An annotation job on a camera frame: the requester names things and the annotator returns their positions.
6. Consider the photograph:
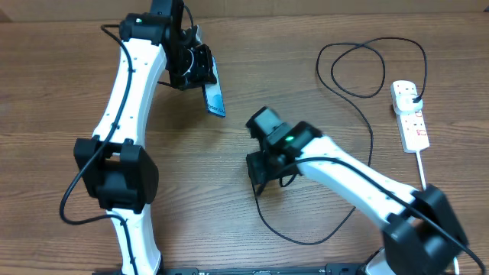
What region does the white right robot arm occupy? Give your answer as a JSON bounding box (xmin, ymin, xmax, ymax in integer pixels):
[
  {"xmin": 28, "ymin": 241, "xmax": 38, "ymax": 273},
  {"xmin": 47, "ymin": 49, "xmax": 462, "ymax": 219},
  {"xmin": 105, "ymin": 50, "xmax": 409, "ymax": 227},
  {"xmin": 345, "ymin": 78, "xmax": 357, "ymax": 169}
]
[{"xmin": 246, "ymin": 107, "xmax": 468, "ymax": 275}]

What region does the white charger plug adapter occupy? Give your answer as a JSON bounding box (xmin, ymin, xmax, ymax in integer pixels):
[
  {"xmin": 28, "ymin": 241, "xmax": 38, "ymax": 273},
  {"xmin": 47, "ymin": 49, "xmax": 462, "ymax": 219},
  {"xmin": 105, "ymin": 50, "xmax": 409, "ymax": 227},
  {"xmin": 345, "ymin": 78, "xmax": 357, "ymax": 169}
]
[{"xmin": 393, "ymin": 94, "xmax": 423, "ymax": 115}]

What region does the white power strip cord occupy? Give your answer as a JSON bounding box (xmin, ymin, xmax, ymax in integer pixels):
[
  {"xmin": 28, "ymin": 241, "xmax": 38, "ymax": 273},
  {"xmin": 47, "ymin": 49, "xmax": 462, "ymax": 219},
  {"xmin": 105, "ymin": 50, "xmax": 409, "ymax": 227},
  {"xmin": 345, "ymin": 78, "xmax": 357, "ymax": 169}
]
[{"xmin": 414, "ymin": 150, "xmax": 461, "ymax": 275}]

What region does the white power strip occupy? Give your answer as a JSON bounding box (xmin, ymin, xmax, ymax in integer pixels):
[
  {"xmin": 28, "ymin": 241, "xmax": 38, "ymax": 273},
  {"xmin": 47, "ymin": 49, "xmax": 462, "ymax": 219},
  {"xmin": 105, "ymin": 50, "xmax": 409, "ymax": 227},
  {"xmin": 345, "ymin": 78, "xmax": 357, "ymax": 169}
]
[{"xmin": 390, "ymin": 80, "xmax": 429, "ymax": 153}]

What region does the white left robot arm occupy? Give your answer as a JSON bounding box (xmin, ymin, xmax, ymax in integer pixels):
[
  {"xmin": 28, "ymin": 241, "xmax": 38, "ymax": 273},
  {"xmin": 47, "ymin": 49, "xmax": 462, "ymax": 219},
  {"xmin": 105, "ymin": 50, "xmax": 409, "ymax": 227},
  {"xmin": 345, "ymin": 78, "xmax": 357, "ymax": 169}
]
[{"xmin": 73, "ymin": 0, "xmax": 226, "ymax": 274}]

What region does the blue Galaxy smartphone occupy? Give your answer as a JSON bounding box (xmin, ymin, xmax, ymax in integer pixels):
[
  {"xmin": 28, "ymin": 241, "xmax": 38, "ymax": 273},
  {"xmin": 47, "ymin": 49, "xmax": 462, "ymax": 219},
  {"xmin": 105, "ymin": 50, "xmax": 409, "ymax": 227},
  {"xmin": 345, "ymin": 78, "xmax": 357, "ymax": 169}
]
[{"xmin": 203, "ymin": 58, "xmax": 226, "ymax": 118}]

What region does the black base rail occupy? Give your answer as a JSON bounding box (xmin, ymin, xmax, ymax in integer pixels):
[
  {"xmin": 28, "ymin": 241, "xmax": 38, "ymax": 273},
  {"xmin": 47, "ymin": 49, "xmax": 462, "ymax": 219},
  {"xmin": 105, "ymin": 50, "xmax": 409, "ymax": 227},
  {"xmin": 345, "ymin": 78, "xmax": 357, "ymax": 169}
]
[{"xmin": 91, "ymin": 263, "xmax": 368, "ymax": 275}]

